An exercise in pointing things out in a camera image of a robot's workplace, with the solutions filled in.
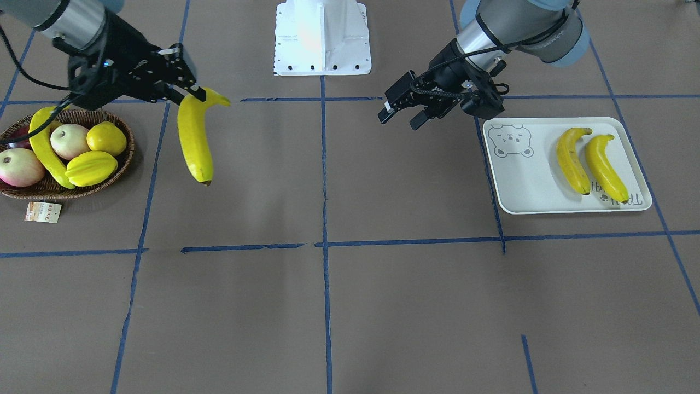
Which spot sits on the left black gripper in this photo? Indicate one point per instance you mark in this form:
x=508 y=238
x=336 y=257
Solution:
x=449 y=64

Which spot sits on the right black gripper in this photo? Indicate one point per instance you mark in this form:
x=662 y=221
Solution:
x=121 y=42

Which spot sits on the yellow banana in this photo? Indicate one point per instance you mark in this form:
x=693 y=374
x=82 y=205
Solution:
x=569 y=161
x=41 y=146
x=602 y=170
x=192 y=133

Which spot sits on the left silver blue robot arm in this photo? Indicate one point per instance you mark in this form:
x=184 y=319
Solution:
x=548 y=30

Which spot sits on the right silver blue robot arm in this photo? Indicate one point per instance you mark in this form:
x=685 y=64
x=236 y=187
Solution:
x=72 y=26

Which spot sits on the brown wicker basket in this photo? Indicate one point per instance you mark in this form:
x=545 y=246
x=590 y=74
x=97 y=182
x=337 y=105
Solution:
x=48 y=188

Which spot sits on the yellow lemon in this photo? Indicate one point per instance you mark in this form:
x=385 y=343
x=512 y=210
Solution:
x=107 y=137

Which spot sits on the white rectangular bear tray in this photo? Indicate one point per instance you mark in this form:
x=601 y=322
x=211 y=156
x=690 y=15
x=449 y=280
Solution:
x=528 y=180

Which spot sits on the yellow starfruit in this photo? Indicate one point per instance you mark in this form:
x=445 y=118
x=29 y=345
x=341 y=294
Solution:
x=91 y=168

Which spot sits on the dark red mango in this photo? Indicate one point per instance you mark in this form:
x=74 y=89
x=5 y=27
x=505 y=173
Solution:
x=19 y=132

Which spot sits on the paper price tag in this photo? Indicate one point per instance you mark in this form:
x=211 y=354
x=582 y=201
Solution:
x=43 y=212

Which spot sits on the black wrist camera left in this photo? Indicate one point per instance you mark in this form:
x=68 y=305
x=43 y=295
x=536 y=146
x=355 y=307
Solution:
x=486 y=102

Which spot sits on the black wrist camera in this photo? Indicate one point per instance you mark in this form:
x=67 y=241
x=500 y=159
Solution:
x=486 y=102
x=87 y=81

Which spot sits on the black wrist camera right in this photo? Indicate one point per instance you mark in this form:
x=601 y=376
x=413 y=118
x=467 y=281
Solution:
x=87 y=81

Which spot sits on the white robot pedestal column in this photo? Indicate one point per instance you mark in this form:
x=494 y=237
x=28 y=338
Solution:
x=322 y=38

